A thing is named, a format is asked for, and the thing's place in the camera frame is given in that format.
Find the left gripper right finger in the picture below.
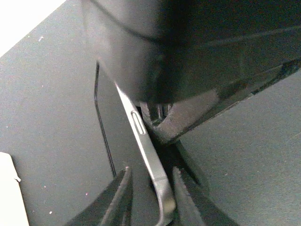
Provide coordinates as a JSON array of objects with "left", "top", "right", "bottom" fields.
[{"left": 173, "top": 167, "right": 238, "bottom": 226}]

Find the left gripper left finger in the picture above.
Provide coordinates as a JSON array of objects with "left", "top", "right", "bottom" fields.
[{"left": 66, "top": 167, "right": 133, "bottom": 226}]

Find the black smartphone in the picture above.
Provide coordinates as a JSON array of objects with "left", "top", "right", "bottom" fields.
[{"left": 94, "top": 64, "right": 176, "bottom": 226}]

